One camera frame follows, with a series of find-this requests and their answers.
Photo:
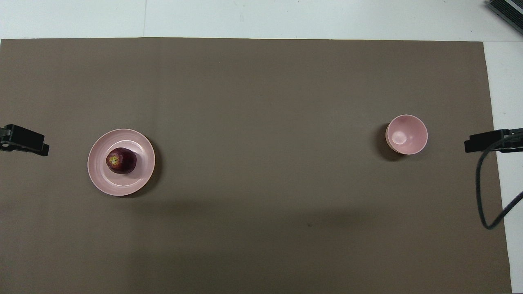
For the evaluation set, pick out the red apple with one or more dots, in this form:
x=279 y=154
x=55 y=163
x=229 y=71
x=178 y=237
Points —
x=122 y=161

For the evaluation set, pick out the pink bowl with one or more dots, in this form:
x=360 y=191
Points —
x=408 y=134

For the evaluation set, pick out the pink plate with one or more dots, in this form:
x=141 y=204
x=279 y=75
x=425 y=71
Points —
x=102 y=175

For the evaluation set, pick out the grey ribbed device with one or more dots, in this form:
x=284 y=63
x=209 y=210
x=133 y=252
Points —
x=510 y=8

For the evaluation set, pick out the brown table mat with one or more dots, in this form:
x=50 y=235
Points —
x=261 y=102

